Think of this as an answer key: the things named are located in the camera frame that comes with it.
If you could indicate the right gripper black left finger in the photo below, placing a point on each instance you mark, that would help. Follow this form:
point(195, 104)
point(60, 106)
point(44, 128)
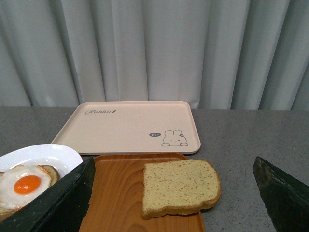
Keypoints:
point(61, 208)

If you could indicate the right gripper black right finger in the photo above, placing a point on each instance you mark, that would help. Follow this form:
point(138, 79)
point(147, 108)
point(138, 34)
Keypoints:
point(285, 197)

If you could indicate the white round plate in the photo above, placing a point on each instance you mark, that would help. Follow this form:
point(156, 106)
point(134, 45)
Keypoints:
point(64, 159)

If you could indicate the bread slice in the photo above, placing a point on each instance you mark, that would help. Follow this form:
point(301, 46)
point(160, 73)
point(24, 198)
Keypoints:
point(54, 174)
point(179, 188)

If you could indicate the fried egg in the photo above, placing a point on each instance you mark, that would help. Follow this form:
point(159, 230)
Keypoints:
point(23, 184)

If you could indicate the brown wooden tray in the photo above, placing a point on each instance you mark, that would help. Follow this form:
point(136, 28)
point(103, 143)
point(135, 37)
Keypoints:
point(115, 204)

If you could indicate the beige rabbit tray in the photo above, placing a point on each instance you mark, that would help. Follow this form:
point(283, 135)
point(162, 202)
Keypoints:
point(110, 127)

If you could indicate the grey-white curtain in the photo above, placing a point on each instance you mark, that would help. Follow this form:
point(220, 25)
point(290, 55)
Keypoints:
point(212, 54)

